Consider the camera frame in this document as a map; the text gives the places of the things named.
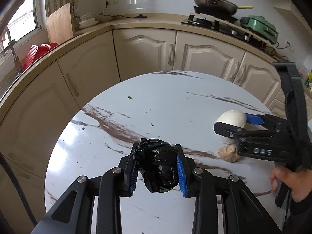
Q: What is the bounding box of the black pot power cable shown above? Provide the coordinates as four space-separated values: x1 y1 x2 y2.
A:
268 43 290 63

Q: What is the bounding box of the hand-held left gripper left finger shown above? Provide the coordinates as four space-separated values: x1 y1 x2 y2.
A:
30 143 140 234

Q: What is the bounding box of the black plastic bag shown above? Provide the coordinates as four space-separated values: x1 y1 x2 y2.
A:
134 138 180 194

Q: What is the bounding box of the person's right forearm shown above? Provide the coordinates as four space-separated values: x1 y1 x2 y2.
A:
283 195 312 234

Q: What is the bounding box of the round white marble table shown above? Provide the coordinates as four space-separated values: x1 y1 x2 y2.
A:
44 71 288 234

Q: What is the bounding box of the black gas stove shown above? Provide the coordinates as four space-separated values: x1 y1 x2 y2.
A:
181 12 268 52

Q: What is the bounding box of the wooden cutting board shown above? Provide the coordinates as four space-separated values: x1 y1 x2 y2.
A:
46 2 76 45

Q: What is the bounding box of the red plastic dish rack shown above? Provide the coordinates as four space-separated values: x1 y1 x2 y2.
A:
22 43 59 72

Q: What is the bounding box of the stack of white bowls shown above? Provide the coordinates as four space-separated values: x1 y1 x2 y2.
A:
78 12 99 29

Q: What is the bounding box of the green electric cooking pot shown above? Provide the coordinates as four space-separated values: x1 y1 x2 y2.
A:
238 15 279 45

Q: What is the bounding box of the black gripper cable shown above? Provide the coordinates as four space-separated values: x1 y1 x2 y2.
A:
0 151 37 228

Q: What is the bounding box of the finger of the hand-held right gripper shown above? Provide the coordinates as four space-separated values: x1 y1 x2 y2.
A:
244 113 288 130
214 121 279 142

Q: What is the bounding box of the person's right hand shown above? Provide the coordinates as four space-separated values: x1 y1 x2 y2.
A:
270 167 312 203

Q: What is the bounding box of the sliding glass window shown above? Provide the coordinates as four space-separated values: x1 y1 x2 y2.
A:
4 0 41 45

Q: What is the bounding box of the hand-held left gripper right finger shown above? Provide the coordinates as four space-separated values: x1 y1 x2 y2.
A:
174 144 283 234

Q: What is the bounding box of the white eggshell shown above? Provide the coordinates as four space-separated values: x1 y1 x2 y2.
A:
216 110 248 130

